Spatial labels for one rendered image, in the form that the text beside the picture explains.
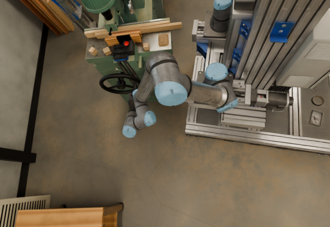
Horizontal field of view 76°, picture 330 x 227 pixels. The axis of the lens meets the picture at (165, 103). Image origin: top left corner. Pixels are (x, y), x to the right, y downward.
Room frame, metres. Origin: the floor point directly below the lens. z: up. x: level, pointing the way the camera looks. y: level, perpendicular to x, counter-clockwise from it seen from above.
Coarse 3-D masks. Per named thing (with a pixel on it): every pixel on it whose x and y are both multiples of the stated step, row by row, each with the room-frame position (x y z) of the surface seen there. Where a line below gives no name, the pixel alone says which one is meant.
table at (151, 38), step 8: (152, 32) 0.98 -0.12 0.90; (160, 32) 0.95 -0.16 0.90; (168, 32) 0.92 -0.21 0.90; (88, 40) 1.14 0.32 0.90; (96, 40) 1.11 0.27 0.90; (104, 40) 1.08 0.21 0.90; (144, 40) 0.94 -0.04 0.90; (152, 40) 0.92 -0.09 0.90; (88, 48) 1.08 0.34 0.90; (96, 48) 1.05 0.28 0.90; (104, 48) 1.02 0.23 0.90; (112, 48) 0.99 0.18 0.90; (152, 48) 0.86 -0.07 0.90; (160, 48) 0.83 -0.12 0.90; (168, 48) 0.81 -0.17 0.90; (88, 56) 1.01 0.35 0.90; (96, 56) 0.99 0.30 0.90; (104, 56) 0.96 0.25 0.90; (112, 56) 0.93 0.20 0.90; (144, 56) 0.86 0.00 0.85
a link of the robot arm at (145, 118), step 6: (138, 108) 0.46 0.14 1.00; (144, 108) 0.44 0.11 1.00; (138, 114) 0.43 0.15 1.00; (144, 114) 0.41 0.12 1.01; (150, 114) 0.39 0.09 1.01; (138, 120) 0.39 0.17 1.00; (144, 120) 0.38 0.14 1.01; (150, 120) 0.36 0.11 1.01; (138, 126) 0.37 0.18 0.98; (144, 126) 0.36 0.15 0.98
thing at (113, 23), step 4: (112, 8) 1.14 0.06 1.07; (112, 12) 1.10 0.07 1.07; (116, 16) 1.09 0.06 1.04; (104, 20) 1.07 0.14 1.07; (112, 20) 1.04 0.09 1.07; (116, 20) 1.07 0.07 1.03; (104, 24) 1.04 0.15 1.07; (108, 24) 1.03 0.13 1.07; (112, 24) 1.02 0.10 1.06; (116, 24) 1.04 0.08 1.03; (108, 28) 1.04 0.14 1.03; (112, 28) 1.03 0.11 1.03; (116, 28) 1.02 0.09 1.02
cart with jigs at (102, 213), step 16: (48, 208) 0.28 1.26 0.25; (64, 208) 0.19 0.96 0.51; (80, 208) 0.15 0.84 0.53; (96, 208) 0.10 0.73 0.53; (112, 208) 0.07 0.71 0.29; (16, 224) 0.22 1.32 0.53; (32, 224) 0.18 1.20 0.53; (48, 224) 0.14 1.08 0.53; (64, 224) 0.09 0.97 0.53; (80, 224) 0.05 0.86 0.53; (96, 224) 0.01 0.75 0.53; (112, 224) -0.04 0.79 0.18
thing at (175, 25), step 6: (168, 24) 0.95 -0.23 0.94; (174, 24) 0.93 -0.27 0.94; (180, 24) 0.92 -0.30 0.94; (144, 30) 1.00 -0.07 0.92; (150, 30) 0.99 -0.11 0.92; (156, 30) 0.97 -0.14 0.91; (162, 30) 0.96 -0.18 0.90; (96, 36) 1.12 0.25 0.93; (102, 36) 1.10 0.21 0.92; (108, 36) 1.09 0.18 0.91
